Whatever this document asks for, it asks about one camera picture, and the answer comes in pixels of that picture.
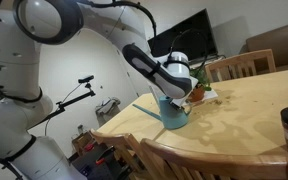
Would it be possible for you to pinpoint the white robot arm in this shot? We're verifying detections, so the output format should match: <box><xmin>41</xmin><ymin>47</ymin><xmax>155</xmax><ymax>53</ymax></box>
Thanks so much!
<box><xmin>0</xmin><ymin>0</ymin><xmax>194</xmax><ymax>180</ymax></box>

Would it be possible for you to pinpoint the wooden chair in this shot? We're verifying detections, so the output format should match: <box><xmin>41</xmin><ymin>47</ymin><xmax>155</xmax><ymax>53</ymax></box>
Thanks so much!
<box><xmin>90</xmin><ymin>129</ymin><xmax>154</xmax><ymax>180</ymax></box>
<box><xmin>140</xmin><ymin>138</ymin><xmax>288</xmax><ymax>180</ymax></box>
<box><xmin>205</xmin><ymin>49</ymin><xmax>276</xmax><ymax>82</ymax></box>

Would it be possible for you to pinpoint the far left wooden chair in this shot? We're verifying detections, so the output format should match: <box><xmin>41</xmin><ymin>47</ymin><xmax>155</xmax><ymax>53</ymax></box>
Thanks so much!
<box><xmin>205</xmin><ymin>49</ymin><xmax>276</xmax><ymax>82</ymax></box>

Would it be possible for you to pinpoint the black camera on boom arm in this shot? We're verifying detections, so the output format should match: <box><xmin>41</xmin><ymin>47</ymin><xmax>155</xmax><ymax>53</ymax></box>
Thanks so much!
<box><xmin>27</xmin><ymin>75</ymin><xmax>96</xmax><ymax>129</ymax></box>

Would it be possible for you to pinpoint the teal plastic watering can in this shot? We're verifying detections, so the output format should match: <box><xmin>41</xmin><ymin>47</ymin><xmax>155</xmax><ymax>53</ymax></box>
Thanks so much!
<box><xmin>134</xmin><ymin>96</ymin><xmax>192</xmax><ymax>130</ymax></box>

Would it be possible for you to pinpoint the terracotta plant pot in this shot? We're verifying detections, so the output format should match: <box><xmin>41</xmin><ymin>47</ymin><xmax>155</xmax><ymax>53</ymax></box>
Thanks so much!
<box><xmin>188</xmin><ymin>87</ymin><xmax>205</xmax><ymax>102</ymax></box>

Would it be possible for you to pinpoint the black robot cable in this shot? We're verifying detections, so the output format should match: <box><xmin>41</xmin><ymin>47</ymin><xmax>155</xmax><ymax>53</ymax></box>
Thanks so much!
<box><xmin>168</xmin><ymin>28</ymin><xmax>209</xmax><ymax>73</ymax></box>

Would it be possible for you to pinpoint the black flat screen television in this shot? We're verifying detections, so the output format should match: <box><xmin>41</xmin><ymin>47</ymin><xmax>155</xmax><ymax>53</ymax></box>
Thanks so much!
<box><xmin>148</xmin><ymin>9</ymin><xmax>218</xmax><ymax>60</ymax></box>

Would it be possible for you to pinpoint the white paper under pot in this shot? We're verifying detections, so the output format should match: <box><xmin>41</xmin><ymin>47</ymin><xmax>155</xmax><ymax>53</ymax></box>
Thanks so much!
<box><xmin>185</xmin><ymin>90</ymin><xmax>218</xmax><ymax>104</ymax></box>

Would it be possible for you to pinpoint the brown leather armchair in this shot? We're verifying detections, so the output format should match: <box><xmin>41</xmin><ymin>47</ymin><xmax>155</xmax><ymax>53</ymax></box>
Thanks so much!
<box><xmin>246</xmin><ymin>25</ymin><xmax>288</xmax><ymax>71</ymax></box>

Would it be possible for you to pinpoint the grey cloth bundle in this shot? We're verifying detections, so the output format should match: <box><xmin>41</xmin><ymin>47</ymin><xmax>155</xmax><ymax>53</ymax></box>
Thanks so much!
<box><xmin>95</xmin><ymin>97</ymin><xmax>121</xmax><ymax>115</ymax></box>

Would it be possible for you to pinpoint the right wooden chair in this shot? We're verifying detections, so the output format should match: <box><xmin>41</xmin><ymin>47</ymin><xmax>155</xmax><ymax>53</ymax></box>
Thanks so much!
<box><xmin>140</xmin><ymin>138</ymin><xmax>288</xmax><ymax>180</ymax></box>

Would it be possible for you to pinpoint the white tv stand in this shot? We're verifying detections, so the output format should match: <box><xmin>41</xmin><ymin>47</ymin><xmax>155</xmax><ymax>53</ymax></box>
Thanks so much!
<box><xmin>189</xmin><ymin>55</ymin><xmax>226</xmax><ymax>68</ymax></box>

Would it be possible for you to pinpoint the green potted plant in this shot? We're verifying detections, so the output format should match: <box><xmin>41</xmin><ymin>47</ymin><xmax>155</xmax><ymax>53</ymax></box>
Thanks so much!
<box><xmin>190</xmin><ymin>68</ymin><xmax>212</xmax><ymax>91</ymax></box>

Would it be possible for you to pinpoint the clutter on floor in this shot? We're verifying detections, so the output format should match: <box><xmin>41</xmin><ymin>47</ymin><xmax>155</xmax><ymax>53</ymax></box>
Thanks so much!
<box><xmin>68</xmin><ymin>124</ymin><xmax>132</xmax><ymax>180</ymax></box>

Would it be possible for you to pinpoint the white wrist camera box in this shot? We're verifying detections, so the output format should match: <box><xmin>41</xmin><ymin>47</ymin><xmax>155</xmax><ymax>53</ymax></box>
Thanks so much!
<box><xmin>171</xmin><ymin>77</ymin><xmax>198</xmax><ymax>107</ymax></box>

